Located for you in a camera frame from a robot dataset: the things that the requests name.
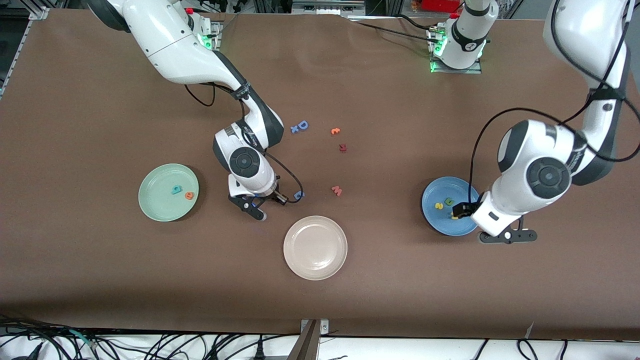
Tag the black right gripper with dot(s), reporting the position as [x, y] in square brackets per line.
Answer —
[276, 197]

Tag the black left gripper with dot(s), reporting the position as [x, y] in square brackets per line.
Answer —
[467, 208]

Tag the teal foam letter d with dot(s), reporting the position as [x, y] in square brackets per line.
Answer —
[180, 188]

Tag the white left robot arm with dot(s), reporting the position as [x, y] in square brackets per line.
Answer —
[525, 145]

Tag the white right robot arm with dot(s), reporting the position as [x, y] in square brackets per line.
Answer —
[175, 50]

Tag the blue foam digit six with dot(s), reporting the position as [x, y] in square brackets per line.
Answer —
[299, 192]

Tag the blue plastic plate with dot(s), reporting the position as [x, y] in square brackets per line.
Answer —
[435, 220]

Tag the pink foam letter w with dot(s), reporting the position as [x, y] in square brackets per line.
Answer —
[337, 191]

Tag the beige plastic plate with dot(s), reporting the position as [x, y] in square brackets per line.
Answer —
[315, 247]

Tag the blue foam letter D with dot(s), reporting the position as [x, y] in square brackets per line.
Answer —
[306, 127]

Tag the mint green plastic plate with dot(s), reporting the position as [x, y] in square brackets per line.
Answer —
[155, 205]

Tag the dark metal strut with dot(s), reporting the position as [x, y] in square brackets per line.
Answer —
[305, 347]

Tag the brown table cover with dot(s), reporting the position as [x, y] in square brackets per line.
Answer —
[100, 275]

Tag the grey metal equipment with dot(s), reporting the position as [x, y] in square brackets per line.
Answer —
[325, 6]

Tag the red box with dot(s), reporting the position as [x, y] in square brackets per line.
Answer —
[432, 5]

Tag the grey metal bracket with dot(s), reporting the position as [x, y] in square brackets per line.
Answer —
[325, 325]

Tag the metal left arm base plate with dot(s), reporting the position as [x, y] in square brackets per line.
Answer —
[457, 71]

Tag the aluminium frame rail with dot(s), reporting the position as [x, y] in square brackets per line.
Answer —
[15, 57]

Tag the aluminium corner bracket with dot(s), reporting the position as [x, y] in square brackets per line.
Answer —
[39, 13]

